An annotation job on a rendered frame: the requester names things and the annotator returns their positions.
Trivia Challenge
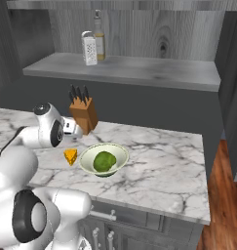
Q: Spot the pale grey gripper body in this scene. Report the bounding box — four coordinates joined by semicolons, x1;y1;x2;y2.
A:
69;124;85;141

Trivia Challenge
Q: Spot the yellow cheese wedge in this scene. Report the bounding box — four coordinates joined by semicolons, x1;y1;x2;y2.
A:
63;147;79;167

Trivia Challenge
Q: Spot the pale green salad bowl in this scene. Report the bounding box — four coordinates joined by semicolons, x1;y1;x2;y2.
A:
78;143;131;179

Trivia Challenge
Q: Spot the grey wooden cabinet shelf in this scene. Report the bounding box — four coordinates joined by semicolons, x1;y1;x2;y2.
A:
22;52;222;93

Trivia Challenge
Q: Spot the silver box cheese grater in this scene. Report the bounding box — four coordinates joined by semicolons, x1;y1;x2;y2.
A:
81;30;99;67

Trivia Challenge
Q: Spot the dark grey open cabinet door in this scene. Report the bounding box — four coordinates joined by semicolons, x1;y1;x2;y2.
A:
0;0;24;99
215;0;237;184

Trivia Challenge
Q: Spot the wooden knife block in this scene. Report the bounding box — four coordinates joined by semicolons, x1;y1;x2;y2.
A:
68;97;99;137

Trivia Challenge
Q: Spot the green lettuce head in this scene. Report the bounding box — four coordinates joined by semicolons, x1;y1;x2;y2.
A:
93;150;118;174

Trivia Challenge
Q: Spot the glass oil bottle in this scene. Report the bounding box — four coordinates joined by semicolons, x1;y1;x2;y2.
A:
93;9;107;62

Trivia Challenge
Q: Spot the dark grey cupboard door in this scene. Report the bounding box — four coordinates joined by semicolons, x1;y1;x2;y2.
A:
78;218;106;250
104;223;193;250

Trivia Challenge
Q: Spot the dark grey drawer front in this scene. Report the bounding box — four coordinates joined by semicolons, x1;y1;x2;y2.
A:
89;199;166;231

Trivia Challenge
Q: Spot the silver drawer handle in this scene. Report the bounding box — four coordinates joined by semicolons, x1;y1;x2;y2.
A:
89;209;118;223

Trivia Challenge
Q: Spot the silver cupboard door handle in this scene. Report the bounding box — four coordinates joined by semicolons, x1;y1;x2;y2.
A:
92;227;100;250
106;229;116;250

